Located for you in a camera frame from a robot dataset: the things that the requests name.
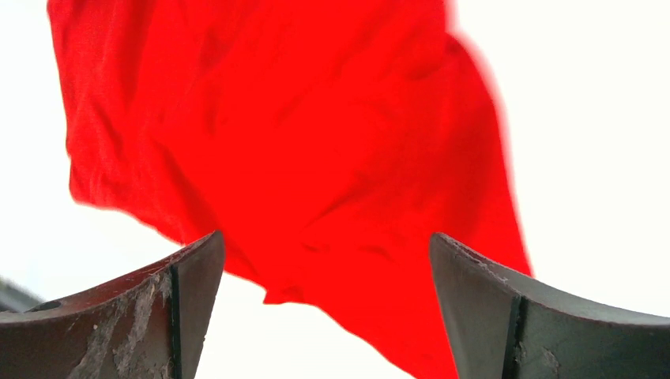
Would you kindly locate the red t shirt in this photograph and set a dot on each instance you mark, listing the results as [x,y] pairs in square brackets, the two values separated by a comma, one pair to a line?
[327,140]

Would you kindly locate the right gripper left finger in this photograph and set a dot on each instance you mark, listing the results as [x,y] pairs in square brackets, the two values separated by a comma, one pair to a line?
[150,323]

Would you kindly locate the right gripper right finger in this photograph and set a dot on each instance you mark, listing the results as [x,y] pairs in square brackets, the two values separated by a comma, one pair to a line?
[504,324]

